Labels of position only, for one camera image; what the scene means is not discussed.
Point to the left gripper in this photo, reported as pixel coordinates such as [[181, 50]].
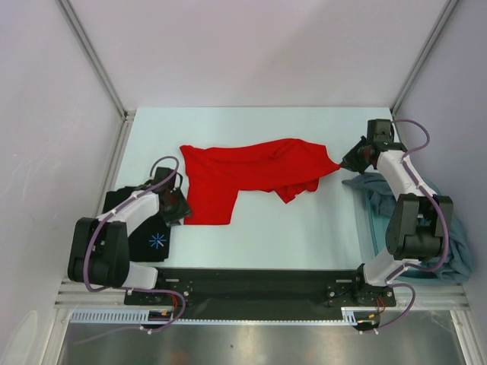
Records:
[[183, 211]]

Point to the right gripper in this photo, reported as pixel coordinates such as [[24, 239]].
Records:
[[349, 160]]

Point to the red t shirt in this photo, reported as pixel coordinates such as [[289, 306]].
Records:
[[216, 176]]

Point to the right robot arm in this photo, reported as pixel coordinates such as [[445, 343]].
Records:
[[418, 233]]

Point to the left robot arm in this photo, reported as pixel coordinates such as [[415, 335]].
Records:
[[119, 248]]

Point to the folded black t shirt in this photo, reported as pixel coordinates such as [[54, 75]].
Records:
[[150, 242]]

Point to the teal plastic bin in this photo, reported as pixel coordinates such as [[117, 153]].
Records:
[[372, 218]]

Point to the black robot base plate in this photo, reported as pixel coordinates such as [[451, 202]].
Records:
[[246, 291]]

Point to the left aluminium frame post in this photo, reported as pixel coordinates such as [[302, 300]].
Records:
[[84, 41]]

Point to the aluminium frame post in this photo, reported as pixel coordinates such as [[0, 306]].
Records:
[[84, 41], [440, 25]]

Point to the aluminium front rail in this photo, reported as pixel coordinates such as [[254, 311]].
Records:
[[428, 297]]

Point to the white slotted cable duct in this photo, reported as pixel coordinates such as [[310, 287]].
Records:
[[158, 317]]

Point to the right aluminium frame post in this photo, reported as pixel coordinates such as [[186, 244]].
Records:
[[440, 25]]

